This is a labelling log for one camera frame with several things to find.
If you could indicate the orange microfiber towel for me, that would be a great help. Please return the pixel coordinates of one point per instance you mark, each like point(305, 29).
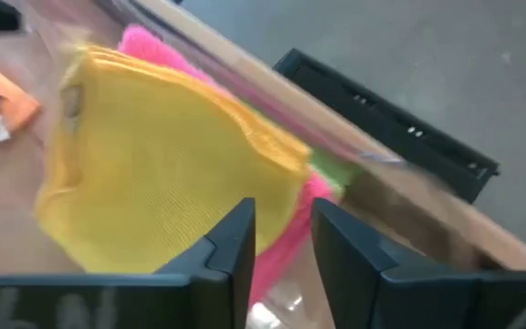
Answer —
point(7, 100)

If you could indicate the green microfiber towel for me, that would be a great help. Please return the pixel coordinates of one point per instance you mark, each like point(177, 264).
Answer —
point(331, 169)

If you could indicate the pink microfiber towel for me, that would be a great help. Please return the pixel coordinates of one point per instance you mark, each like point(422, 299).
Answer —
point(281, 247)

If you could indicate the yellow microfiber towel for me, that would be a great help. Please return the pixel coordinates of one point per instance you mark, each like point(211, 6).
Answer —
point(153, 160)

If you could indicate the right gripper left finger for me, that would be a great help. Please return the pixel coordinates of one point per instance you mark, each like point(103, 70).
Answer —
point(108, 301)

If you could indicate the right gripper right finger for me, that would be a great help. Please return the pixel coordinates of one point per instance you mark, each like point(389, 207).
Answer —
point(427, 301)

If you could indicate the black slotted floor bar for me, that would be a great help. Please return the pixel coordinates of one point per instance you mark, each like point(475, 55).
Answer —
point(381, 123)

